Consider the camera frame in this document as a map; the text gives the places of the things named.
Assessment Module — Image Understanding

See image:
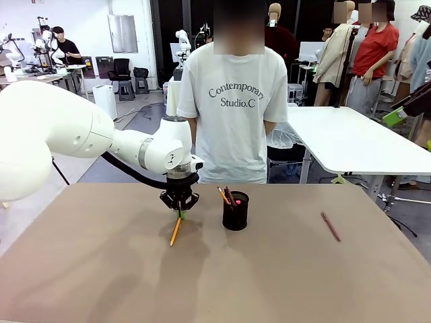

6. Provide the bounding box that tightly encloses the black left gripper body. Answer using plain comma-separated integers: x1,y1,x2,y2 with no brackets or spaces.
166,177,193,203

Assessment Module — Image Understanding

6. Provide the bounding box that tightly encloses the yellow pencil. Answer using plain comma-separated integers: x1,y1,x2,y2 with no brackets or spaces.
216,186,232,205
169,217,183,248

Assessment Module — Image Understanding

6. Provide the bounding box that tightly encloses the maroon pen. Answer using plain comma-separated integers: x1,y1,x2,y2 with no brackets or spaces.
320,211,342,242

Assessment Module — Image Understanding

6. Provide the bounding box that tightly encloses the person's right forearm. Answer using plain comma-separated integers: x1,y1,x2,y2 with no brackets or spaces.
188,116,199,159

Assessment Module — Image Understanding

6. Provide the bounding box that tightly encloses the black mesh pen holder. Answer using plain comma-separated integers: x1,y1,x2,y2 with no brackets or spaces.
222,190,251,232

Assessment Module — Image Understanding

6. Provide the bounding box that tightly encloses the silver stand base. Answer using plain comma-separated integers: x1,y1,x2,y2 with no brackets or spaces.
378,192,431,213

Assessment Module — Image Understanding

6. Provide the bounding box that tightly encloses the mannequin in blue cardigan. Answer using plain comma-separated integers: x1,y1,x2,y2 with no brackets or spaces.
393,5,431,149

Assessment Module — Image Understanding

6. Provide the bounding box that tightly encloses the person in red shirt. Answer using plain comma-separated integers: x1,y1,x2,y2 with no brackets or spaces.
346,0,401,117

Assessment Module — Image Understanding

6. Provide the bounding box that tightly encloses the person in white T-shirt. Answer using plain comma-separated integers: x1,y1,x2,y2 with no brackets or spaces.
176,0,290,185

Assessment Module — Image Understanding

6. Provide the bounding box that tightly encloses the mannequin in beige coat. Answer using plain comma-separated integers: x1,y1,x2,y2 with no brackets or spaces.
312,0,358,107

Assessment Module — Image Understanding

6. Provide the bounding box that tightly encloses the table with white cloth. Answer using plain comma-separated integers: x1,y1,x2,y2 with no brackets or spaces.
165,75,185,117

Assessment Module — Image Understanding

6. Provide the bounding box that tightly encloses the grey computer tower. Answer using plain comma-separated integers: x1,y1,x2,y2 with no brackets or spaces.
288,83,304,105

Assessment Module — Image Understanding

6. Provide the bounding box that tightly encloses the translucent plastic bag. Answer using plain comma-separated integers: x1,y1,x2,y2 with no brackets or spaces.
267,120,306,149

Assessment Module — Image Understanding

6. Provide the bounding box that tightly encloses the grey plastic stool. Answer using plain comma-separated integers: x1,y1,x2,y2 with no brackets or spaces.
117,80,137,102

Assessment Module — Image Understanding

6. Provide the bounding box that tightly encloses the white air purifier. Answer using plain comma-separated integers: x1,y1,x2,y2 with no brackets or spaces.
92,84,118,120

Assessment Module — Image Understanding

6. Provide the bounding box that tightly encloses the black stool with bag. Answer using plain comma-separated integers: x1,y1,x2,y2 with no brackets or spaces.
133,66,150,95

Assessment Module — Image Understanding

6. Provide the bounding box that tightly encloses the black office chair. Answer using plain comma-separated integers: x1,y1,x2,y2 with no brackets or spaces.
107,58,132,82

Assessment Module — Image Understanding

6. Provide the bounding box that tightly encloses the mannequin in dark red garment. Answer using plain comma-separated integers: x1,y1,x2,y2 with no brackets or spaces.
265,2,300,63

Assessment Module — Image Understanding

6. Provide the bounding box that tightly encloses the dark display panel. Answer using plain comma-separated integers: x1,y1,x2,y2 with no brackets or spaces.
95,56,114,80
80,55,94,80

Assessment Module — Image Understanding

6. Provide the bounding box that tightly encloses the grey metal-legged desk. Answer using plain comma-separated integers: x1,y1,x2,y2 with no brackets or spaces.
6,63,91,102

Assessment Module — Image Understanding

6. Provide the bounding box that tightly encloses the person in black T-shirt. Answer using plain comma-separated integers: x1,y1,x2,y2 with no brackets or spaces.
52,26,83,67

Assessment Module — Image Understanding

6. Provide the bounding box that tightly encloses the white robot rig on desk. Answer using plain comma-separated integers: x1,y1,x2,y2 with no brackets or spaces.
30,15,67,74

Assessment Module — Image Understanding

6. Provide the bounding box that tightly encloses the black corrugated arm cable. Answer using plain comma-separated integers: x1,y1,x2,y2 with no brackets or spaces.
100,151,200,191

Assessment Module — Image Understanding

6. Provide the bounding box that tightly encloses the thin black floor cable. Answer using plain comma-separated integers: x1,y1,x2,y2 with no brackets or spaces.
389,215,419,237

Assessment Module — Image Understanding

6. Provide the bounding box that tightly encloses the silver wall panel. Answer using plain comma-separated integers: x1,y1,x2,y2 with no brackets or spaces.
107,13,139,54

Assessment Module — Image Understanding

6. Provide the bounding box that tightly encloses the white robot arm with cables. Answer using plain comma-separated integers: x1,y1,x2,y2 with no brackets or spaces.
0,32,25,73

